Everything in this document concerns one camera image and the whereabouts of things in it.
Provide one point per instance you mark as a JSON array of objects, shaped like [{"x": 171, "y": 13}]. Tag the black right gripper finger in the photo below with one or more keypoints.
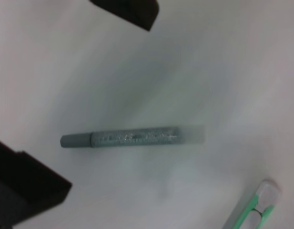
[
  {"x": 25, "y": 186},
  {"x": 134, "y": 12}
]

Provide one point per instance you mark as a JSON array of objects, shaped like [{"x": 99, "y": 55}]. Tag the green thread snips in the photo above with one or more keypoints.
[{"x": 261, "y": 202}]

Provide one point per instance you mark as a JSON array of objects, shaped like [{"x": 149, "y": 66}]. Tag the grey pen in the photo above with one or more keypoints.
[{"x": 127, "y": 138}]

